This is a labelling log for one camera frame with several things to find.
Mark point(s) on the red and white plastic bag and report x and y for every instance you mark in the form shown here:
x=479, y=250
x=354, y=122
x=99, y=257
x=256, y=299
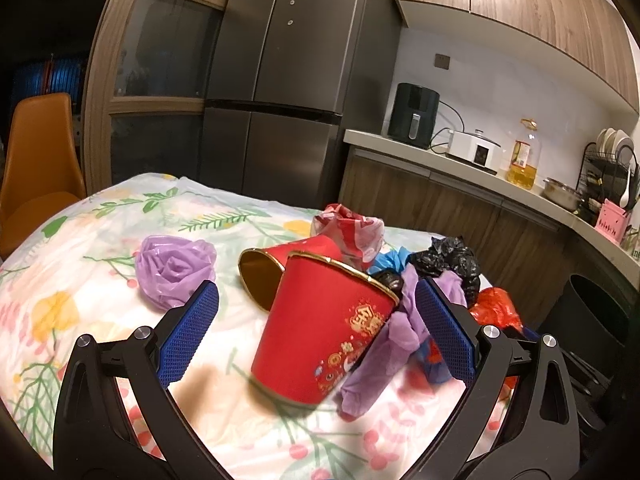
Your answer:
x=350, y=232

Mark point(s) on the pink utensil holder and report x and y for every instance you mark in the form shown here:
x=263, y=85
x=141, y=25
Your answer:
x=612, y=222

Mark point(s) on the grey steel refrigerator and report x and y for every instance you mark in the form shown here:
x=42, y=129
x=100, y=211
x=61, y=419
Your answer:
x=280, y=110

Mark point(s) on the steel mixing bowl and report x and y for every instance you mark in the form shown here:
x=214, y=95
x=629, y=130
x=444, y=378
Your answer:
x=562, y=195

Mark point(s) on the cooking oil bottle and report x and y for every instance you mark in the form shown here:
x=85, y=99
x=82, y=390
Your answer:
x=522, y=170

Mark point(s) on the wooden kitchen counter cabinet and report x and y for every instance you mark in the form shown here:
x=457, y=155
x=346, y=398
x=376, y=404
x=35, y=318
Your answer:
x=400, y=195

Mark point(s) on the black trash bin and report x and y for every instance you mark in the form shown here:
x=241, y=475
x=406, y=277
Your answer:
x=590, y=320

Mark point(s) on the dark wall socket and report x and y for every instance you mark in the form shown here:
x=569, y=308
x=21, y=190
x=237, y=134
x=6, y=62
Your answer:
x=442, y=61

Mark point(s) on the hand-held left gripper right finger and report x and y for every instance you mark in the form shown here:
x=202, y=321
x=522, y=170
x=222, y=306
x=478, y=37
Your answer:
x=445, y=330

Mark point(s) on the floral white tablecloth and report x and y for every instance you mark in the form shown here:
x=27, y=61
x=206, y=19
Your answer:
x=100, y=240

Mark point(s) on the blue rubber glove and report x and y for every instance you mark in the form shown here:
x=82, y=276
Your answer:
x=390, y=261
x=435, y=367

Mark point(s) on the black air fryer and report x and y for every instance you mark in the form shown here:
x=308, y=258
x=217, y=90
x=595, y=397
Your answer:
x=407, y=110

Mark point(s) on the white electric cooker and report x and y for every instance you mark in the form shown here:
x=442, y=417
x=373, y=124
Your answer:
x=465, y=147

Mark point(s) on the orange chair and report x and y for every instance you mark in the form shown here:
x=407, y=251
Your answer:
x=40, y=160

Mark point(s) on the purple plastic bag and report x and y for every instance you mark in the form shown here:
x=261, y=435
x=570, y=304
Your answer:
x=380, y=360
x=172, y=270

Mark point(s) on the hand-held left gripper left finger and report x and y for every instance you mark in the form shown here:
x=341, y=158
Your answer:
x=192, y=330

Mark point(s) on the red paper cup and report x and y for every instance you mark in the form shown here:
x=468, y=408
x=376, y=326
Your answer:
x=320, y=340
x=260, y=280

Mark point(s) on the white plate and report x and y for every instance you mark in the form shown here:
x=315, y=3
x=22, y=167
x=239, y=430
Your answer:
x=625, y=141
x=606, y=140

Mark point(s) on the white plastic spoon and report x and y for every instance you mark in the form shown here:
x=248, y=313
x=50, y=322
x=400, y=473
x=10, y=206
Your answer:
x=626, y=195

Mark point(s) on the orange-red plastic bag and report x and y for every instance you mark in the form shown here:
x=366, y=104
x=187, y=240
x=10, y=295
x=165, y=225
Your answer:
x=495, y=307

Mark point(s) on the black plastic bag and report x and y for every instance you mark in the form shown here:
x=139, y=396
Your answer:
x=450, y=260

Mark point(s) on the wooden upper wall cabinet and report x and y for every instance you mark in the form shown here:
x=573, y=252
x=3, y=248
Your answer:
x=525, y=5

